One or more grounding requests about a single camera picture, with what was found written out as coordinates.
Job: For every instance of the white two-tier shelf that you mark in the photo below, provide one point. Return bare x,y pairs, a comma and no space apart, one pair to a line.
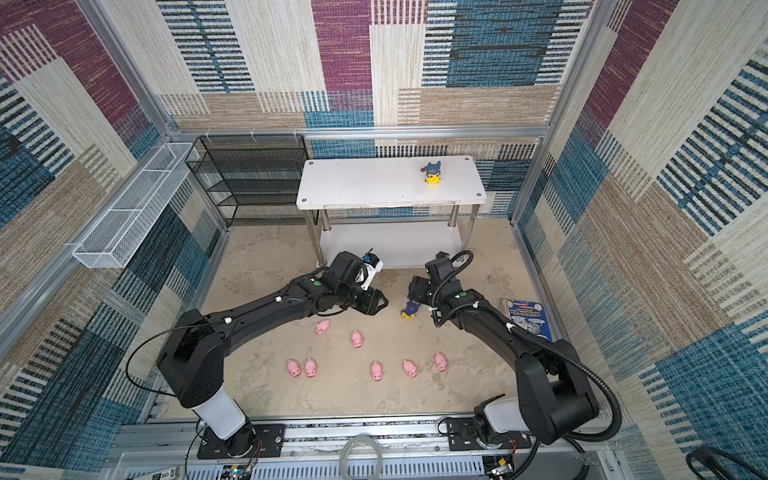
384,204

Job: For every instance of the clear tubing coil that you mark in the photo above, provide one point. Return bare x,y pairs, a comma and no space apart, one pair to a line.
365,440

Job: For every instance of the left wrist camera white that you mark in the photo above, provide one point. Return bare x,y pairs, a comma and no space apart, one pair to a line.
372,265

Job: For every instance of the black wire mesh rack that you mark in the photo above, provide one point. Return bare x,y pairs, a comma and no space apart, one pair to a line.
252,180

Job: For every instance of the blue yellow toy figure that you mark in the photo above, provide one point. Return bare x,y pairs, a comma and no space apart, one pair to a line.
432,172

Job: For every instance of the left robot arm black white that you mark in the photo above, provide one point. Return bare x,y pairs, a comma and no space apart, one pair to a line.
192,357

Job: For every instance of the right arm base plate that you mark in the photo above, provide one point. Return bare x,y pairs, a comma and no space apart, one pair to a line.
463,435

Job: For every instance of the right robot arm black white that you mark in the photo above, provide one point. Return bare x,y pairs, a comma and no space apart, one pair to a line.
557,394

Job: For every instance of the white wire mesh basket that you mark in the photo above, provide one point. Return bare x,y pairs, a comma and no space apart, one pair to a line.
113,241

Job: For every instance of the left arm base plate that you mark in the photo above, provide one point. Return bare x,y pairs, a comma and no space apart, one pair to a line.
267,441

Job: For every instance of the purple yellow toy figure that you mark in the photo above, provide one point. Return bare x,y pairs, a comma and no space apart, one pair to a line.
410,310

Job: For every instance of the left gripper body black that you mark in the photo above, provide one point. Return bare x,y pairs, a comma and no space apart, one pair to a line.
362,300

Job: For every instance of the blue picture book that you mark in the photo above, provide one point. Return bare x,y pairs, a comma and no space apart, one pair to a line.
528,315

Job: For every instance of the pink pig toy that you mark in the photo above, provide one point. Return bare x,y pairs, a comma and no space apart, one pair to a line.
440,362
357,339
310,368
322,326
294,368
410,368
377,371

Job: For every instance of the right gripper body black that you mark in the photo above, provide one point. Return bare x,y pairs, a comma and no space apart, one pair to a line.
423,289

